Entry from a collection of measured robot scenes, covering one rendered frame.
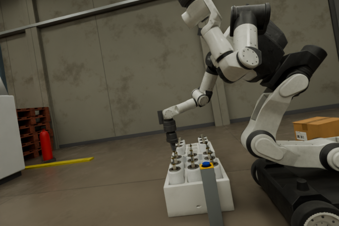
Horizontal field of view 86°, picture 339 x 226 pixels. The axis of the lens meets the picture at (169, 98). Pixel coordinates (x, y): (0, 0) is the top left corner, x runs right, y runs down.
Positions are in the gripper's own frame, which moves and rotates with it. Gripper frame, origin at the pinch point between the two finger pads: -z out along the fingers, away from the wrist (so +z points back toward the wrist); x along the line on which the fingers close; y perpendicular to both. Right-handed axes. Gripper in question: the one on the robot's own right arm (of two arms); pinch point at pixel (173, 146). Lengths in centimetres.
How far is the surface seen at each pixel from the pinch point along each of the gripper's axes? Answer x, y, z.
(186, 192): 19.9, -4.1, -23.4
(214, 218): 37.6, 1.9, -31.3
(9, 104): -195, -156, 64
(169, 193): 15.3, -13.2, -22.8
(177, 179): 15.1, -6.6, -16.5
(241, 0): -166, 263, 212
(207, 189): 37.1, 1.0, -16.5
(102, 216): -14, -53, -37
